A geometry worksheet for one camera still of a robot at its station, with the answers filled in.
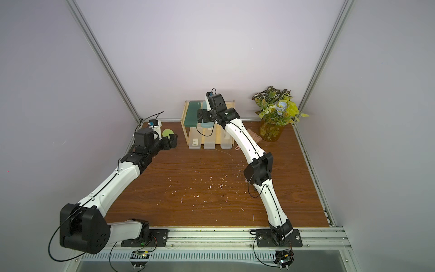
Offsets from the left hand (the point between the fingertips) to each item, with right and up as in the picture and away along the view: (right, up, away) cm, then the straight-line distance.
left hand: (171, 134), depth 83 cm
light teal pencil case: (+17, +5, +7) cm, 19 cm away
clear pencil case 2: (+18, -5, +20) cm, 28 cm away
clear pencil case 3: (+28, -3, +24) cm, 37 cm away
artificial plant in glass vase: (+57, +14, +10) cm, 60 cm away
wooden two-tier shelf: (+13, +4, +18) cm, 22 cm away
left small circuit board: (-10, -54, -11) cm, 57 cm away
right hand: (+17, +13, +5) cm, 22 cm away
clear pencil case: (+9, -4, +20) cm, 23 cm away
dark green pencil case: (+9, +9, +8) cm, 15 cm away
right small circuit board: (+52, -53, -13) cm, 75 cm away
